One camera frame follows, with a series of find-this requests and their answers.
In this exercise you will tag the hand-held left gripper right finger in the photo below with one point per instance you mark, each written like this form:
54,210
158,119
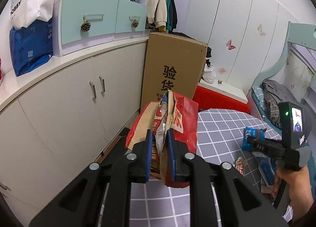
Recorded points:
171,155

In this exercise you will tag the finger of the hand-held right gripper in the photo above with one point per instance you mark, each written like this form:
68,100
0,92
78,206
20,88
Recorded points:
267,144
271,154

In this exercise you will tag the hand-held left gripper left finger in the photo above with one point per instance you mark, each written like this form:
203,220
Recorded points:
148,155

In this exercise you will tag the blue white packet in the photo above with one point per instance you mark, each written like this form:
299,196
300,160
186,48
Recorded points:
249,134
265,167

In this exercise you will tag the brown paper wrapper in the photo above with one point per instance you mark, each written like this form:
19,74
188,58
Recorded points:
266,189
240,165

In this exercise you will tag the red brown paper bag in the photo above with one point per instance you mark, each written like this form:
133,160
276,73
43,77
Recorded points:
187,118

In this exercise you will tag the person's right forearm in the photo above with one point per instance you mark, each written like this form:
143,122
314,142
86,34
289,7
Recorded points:
301,209

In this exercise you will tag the person's right hand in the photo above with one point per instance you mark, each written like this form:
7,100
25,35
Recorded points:
298,182

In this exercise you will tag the teal bed sheet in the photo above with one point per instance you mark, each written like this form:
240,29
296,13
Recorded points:
256,95

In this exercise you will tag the grey checked tablecloth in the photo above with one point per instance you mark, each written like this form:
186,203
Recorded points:
217,130

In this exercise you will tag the grey quilt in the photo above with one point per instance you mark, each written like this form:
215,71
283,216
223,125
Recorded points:
274,91

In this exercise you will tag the red box with white top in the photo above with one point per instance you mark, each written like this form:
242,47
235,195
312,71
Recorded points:
222,101

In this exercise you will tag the small white plastic bag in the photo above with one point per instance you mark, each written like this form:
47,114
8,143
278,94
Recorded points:
209,74

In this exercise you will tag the tall cardboard box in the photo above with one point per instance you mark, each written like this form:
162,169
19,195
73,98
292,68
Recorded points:
172,51

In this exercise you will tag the pink butterfly sticker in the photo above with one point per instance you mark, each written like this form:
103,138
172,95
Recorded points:
230,44

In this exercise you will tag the black cloth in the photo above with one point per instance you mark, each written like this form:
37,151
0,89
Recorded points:
208,54

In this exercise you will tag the teal bunk bed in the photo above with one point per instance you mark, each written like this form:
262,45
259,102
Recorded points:
293,34

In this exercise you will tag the white butterfly sticker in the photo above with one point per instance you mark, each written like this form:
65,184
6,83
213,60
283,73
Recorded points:
261,29

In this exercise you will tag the pinecone drawer charm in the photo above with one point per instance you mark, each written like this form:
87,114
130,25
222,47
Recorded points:
135,24
85,26

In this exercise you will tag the white wardrobe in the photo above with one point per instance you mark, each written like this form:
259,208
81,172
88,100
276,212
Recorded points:
234,7

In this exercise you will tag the dark jacket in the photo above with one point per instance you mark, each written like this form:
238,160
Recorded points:
174,9

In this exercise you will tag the green jacket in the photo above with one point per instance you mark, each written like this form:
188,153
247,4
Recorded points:
169,7

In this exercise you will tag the teal drawer unit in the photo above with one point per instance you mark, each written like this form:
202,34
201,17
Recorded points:
74,19

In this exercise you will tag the cream jacket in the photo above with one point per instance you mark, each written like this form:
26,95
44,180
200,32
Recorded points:
155,0

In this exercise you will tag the blue woven bag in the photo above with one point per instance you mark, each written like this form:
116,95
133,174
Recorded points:
27,49

